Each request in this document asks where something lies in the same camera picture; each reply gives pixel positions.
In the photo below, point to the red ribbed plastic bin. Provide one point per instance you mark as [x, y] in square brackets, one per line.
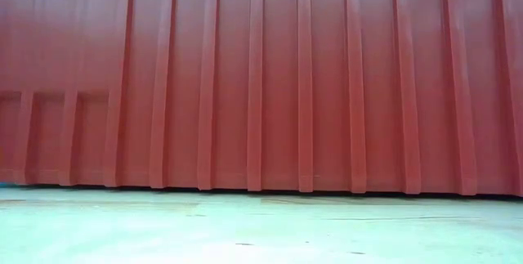
[261, 84]

